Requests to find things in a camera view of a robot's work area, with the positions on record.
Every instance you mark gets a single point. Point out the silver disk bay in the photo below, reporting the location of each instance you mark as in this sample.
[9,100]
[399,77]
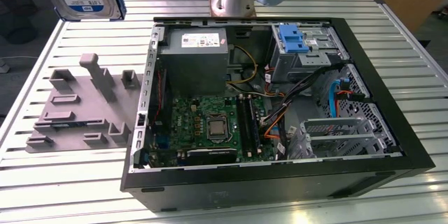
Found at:
[343,137]

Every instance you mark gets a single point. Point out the green motherboard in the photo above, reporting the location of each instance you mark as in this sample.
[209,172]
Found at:
[231,108]

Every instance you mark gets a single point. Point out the silver CPU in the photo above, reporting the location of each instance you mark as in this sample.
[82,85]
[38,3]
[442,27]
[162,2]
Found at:
[217,128]

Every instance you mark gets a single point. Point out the grey power supply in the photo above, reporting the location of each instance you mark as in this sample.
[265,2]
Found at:
[197,69]

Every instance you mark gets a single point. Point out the black graphics card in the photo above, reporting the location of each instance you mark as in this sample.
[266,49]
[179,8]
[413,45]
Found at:
[210,155]

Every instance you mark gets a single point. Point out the blue drive latch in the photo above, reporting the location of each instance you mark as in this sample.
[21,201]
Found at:
[293,40]

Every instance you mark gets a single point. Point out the silver optical drive cage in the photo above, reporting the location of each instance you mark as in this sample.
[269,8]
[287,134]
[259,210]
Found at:
[315,58]

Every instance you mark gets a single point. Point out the black PC case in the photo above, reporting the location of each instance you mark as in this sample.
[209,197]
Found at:
[245,190]

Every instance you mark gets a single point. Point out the grey parts rack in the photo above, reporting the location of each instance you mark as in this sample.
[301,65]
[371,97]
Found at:
[87,103]

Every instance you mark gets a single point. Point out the dark RAM stick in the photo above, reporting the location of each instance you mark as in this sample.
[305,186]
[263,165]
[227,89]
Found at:
[67,124]

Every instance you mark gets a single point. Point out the black waste bin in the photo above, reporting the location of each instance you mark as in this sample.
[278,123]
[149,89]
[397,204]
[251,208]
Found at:
[18,24]

